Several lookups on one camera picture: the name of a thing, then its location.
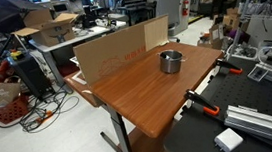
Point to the silver metal pot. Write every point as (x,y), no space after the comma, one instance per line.
(171,66)

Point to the wooden table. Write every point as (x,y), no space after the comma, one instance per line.
(145,98)

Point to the brown cardboard sheet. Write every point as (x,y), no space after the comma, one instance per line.
(114,54)

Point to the white desk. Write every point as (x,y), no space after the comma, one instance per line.
(87,35)

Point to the black orange spring clamp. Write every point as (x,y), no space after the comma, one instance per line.
(200,102)
(227,65)

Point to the grey office chair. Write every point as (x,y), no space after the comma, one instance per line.
(169,5)

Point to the red fire extinguisher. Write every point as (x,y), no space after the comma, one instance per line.
(185,7)

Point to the open cardboard shipping box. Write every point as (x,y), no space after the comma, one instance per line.
(55,35)

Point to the black perforated breadboard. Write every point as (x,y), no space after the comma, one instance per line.
(244,92)

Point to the white power adapter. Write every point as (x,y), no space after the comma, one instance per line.
(229,140)

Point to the small brown cardboard box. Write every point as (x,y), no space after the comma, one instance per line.
(234,19)

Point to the yellow red emergency stop button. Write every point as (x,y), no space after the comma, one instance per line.
(16,54)

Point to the red plastic basket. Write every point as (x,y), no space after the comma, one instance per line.
(10,112)

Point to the grey metal pole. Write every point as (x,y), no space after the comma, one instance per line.
(246,5)

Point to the black photo umbrella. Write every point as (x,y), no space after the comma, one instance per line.
(9,13)

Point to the small aluminium bracket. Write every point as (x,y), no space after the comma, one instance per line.
(258,73)

